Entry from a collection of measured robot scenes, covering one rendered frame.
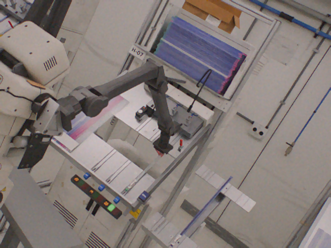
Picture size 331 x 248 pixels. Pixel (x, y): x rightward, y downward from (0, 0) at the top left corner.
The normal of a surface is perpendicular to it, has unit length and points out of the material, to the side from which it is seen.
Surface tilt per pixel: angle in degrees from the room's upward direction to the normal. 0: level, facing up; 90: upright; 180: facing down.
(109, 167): 42
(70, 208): 90
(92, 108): 88
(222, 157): 90
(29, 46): 48
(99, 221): 90
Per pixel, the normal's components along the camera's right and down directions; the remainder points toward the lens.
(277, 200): -0.41, 0.04
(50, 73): 0.74, 0.53
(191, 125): 0.07, -0.60
